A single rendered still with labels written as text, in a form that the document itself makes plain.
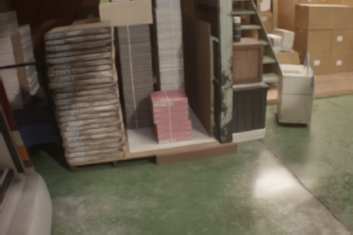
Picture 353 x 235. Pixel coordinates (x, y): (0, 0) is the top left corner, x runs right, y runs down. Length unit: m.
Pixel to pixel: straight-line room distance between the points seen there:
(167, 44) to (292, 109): 1.33
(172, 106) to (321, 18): 2.83
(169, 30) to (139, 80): 0.50
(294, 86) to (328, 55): 1.94
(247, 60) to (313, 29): 2.15
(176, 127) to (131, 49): 0.75
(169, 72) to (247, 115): 0.77
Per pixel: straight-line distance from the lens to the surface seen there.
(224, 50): 2.39
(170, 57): 2.74
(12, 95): 3.93
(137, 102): 2.81
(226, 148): 2.58
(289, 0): 5.07
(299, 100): 3.04
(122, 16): 2.64
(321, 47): 4.73
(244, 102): 2.67
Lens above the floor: 1.35
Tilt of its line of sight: 21 degrees down
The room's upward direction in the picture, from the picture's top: 3 degrees counter-clockwise
